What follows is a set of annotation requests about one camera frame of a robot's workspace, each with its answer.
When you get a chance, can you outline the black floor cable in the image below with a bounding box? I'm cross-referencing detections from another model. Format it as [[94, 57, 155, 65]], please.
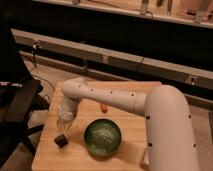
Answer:
[[21, 54, 56, 104]]

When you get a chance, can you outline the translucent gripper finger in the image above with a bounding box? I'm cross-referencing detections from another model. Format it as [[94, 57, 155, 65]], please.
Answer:
[[57, 120, 65, 133], [66, 121, 74, 131]]

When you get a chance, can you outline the green glass bowl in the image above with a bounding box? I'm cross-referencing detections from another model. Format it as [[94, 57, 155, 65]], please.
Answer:
[[84, 119, 122, 157]]

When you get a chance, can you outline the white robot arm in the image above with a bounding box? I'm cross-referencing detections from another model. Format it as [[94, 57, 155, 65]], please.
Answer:
[[58, 78, 200, 171]]

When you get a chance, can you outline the black chair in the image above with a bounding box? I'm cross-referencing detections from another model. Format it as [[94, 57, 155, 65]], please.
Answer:
[[0, 80, 49, 168]]

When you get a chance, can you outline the dark brown eraser block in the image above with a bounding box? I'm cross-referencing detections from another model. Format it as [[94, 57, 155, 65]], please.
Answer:
[[54, 135, 68, 148]]

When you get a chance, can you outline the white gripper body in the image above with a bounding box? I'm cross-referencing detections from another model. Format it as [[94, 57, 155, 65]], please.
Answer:
[[58, 97, 79, 122]]

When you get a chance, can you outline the small orange object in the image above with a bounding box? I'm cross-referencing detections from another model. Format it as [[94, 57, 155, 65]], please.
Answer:
[[100, 104, 108, 113]]

